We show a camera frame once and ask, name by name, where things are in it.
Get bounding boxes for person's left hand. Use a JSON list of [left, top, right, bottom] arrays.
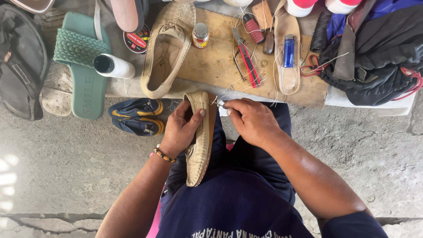
[[160, 100, 206, 159]]

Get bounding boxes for person's right hand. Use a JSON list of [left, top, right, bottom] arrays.
[[224, 98, 285, 150]]

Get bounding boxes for beige perforated loafer shoe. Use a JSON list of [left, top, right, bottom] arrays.
[[140, 1, 197, 100], [183, 91, 218, 188]]

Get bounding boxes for dark blue shorts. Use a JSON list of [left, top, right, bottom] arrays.
[[161, 102, 296, 206]]

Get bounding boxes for navy and yellow sneaker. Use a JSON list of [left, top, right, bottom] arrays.
[[112, 116, 165, 137], [108, 98, 164, 120]]

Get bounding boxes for beige shoe insole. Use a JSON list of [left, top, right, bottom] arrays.
[[273, 0, 301, 96]]

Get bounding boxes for red utility knife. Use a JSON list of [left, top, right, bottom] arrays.
[[233, 27, 262, 89]]

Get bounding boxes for wooden work board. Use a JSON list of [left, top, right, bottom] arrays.
[[106, 7, 329, 110]]

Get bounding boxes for blue lighter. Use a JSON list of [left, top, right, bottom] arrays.
[[284, 34, 295, 68]]

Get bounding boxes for dark blue shirt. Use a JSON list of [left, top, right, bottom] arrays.
[[156, 169, 390, 238]]

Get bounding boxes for white thread spool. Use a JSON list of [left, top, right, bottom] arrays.
[[93, 54, 136, 79]]

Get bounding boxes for small glass bottle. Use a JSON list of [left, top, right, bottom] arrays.
[[192, 22, 210, 49]]

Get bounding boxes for round shoe polish tin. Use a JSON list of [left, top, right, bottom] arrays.
[[123, 24, 152, 54]]

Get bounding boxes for green rubber slipper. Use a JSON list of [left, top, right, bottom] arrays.
[[53, 12, 112, 120]]

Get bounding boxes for small wooden block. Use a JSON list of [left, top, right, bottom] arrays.
[[251, 0, 274, 31]]

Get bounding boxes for black thread spool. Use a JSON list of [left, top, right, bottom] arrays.
[[310, 8, 333, 53]]

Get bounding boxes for brown leather strip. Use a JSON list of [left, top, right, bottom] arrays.
[[332, 0, 377, 81]]

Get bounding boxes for white slab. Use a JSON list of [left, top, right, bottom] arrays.
[[325, 85, 417, 117]]

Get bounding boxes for white and red shoe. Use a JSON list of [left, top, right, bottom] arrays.
[[284, 0, 318, 18], [325, 0, 363, 15]]

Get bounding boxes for dirty white slipper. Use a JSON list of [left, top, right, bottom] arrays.
[[41, 62, 74, 117]]

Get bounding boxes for pink sandal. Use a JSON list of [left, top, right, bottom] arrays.
[[110, 0, 147, 33]]

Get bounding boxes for black cloth bag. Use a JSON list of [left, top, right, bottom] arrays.
[[319, 5, 423, 106]]

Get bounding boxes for worn black bag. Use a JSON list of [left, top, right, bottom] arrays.
[[0, 4, 50, 122]]

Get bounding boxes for blue cloth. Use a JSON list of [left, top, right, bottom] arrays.
[[327, 0, 423, 41]]

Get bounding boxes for beaded bracelet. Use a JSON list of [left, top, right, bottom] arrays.
[[153, 147, 177, 164]]

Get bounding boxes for red cord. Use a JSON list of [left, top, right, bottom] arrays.
[[300, 54, 328, 77]]

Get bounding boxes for brown wooden handled tool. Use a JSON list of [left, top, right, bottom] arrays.
[[263, 30, 275, 55]]

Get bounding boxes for red handled awl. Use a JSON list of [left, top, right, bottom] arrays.
[[243, 13, 265, 45]]

